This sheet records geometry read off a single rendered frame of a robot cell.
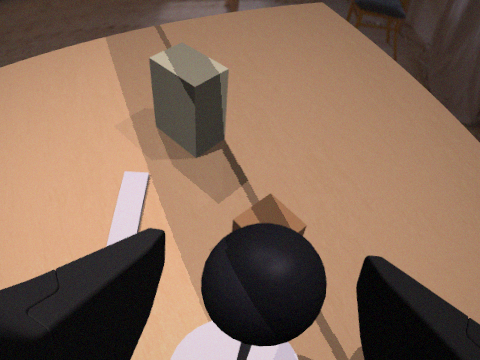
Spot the white flat bar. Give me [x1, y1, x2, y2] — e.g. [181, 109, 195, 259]
[107, 172, 149, 245]

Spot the french press coffee maker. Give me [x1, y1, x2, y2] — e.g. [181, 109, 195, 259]
[171, 223, 327, 360]

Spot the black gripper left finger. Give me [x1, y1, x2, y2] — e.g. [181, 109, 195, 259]
[0, 228, 167, 360]

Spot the brown cube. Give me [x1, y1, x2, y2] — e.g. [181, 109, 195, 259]
[232, 193, 307, 236]

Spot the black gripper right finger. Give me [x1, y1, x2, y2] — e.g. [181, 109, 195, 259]
[356, 256, 480, 360]

